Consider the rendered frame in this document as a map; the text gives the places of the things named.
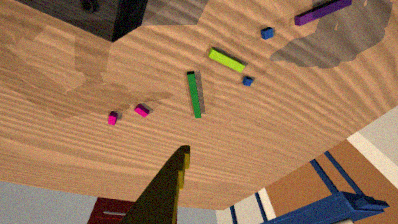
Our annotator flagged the purple rod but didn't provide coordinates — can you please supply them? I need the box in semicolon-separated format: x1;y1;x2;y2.
295;0;352;26

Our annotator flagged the small blue block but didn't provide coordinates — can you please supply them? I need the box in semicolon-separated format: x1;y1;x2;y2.
242;76;253;86
261;27;273;40

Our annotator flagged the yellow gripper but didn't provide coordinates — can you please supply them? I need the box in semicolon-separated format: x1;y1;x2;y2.
118;145;191;224

